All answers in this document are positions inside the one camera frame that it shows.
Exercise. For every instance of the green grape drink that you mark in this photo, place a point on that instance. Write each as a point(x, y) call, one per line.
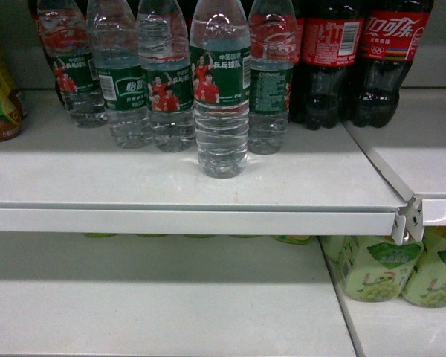
point(371, 268)
point(426, 286)

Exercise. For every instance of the barcode-side water bottle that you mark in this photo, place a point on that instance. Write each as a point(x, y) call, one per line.
point(114, 41)

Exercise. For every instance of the right green grape drink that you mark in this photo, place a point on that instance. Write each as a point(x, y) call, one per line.
point(426, 286)

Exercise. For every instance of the cola bottle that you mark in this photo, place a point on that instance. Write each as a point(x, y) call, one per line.
point(391, 36)
point(331, 36)

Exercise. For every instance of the white lower shelf board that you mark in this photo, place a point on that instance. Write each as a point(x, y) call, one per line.
point(70, 295)

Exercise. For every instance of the white shelf board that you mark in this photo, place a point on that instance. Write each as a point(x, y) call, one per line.
point(56, 177)
point(70, 295)
point(410, 152)

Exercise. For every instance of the green-label water bottle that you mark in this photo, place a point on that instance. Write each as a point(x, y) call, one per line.
point(163, 48)
point(272, 26)
point(220, 58)

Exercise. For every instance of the white right shelf board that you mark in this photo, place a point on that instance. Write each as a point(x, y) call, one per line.
point(410, 152)

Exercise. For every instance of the far left water bottle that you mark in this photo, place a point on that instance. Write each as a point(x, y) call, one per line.
point(62, 29)

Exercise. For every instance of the left cola bottle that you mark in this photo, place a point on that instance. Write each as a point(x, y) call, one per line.
point(331, 36)

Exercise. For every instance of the right cola bottle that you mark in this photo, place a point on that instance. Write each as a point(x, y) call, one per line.
point(391, 36)

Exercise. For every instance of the white upper shelf board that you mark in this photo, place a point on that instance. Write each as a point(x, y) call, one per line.
point(56, 177)

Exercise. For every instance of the left green grape drink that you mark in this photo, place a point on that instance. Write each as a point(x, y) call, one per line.
point(371, 268)

